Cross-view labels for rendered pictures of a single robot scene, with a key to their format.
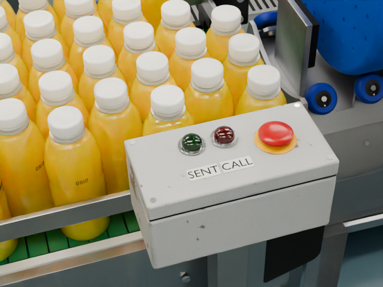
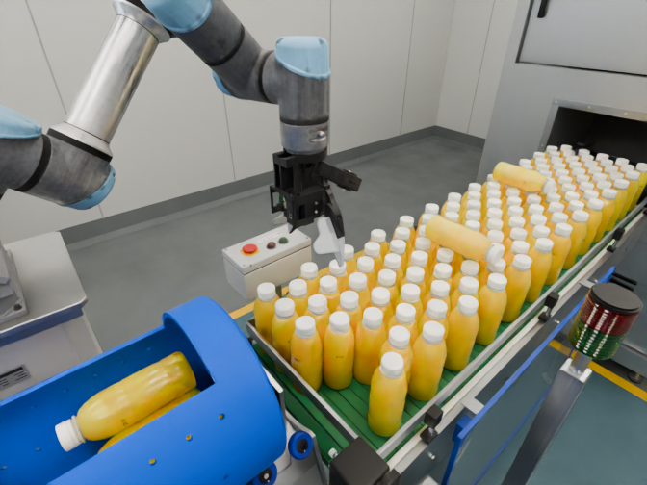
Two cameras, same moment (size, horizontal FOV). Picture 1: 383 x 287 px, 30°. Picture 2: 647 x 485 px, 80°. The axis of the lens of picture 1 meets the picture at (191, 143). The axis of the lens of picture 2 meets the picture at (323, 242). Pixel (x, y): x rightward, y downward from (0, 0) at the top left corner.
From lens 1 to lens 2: 1.33 m
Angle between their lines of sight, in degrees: 100
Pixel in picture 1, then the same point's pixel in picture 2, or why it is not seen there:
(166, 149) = (292, 239)
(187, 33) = (320, 300)
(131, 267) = not seen: hidden behind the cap
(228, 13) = (302, 321)
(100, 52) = (357, 278)
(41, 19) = (408, 288)
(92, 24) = (377, 293)
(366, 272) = not seen: outside the picture
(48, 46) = (386, 274)
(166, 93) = (309, 267)
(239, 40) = (287, 304)
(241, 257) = not seen: hidden behind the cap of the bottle
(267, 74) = (264, 288)
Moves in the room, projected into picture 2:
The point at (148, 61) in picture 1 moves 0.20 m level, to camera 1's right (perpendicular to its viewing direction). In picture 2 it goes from (329, 279) to (242, 305)
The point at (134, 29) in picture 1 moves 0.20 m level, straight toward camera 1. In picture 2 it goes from (351, 295) to (307, 250)
